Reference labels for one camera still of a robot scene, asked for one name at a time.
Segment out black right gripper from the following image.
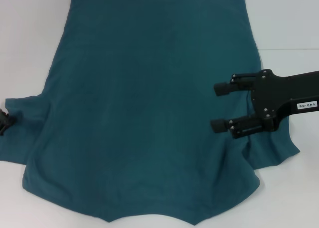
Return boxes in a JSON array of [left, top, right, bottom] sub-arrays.
[[210, 68, 319, 139]]

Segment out teal blue t-shirt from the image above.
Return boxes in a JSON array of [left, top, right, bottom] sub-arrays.
[[0, 0, 301, 228]]

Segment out white number label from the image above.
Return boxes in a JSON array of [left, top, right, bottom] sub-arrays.
[[296, 101, 318, 111]]

